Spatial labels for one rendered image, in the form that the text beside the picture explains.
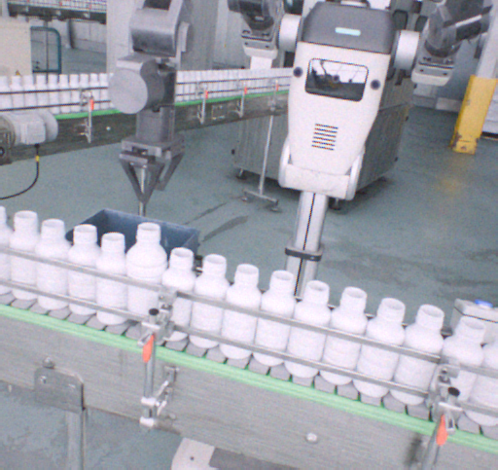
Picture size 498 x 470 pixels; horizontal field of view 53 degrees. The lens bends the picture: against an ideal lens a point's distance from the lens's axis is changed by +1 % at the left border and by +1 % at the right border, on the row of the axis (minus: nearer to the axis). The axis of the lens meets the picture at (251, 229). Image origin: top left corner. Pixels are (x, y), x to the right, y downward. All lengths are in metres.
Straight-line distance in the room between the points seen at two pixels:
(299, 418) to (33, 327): 0.50
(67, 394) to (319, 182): 0.79
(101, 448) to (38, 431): 0.25
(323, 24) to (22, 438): 1.75
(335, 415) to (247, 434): 0.17
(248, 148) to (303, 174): 3.57
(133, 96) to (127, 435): 1.63
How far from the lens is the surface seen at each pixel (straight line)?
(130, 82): 0.70
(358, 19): 1.36
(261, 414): 0.91
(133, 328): 0.95
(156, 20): 0.76
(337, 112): 1.30
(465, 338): 0.84
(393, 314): 0.81
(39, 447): 2.14
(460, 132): 8.37
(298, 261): 1.47
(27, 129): 2.22
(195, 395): 0.93
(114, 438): 2.13
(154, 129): 0.78
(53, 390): 1.07
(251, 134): 4.86
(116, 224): 1.58
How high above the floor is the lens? 1.55
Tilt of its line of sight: 23 degrees down
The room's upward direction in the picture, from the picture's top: 8 degrees clockwise
